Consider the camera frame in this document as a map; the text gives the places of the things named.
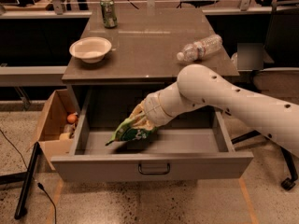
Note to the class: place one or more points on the clear pump bottle left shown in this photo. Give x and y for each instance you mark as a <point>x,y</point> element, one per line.
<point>234,60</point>

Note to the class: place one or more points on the black drawer handle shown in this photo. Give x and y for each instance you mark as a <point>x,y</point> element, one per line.
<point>154,169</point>

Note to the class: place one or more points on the clear plastic water bottle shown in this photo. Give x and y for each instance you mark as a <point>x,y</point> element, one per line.
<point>200,49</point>

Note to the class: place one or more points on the orange fruit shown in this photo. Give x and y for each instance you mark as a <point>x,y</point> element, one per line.
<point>72,118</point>

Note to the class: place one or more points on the grey open top drawer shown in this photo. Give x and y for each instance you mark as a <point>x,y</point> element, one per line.
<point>196,144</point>

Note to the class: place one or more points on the yellow item in box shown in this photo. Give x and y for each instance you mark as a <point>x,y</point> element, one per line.
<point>65,136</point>

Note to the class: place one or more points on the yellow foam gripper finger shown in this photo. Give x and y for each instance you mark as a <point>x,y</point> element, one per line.
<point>143,123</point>
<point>138,110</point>

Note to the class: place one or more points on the green rice chip bag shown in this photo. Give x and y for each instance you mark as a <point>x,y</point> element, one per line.
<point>126,132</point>

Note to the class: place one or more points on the black flat bar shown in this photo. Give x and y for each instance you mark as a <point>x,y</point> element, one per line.
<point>27,181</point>

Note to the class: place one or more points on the white paper bowl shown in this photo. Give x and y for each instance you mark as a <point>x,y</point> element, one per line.
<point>90,49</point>

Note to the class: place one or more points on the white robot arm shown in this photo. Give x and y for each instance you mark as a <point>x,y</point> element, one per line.
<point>198,86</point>

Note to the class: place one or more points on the brown cardboard box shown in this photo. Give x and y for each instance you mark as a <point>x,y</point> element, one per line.
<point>50,125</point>

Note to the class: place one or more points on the green soda can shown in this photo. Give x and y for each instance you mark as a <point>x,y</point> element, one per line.
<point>108,13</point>

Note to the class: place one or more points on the grey cabinet table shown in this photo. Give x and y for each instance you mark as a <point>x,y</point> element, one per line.
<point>144,48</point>

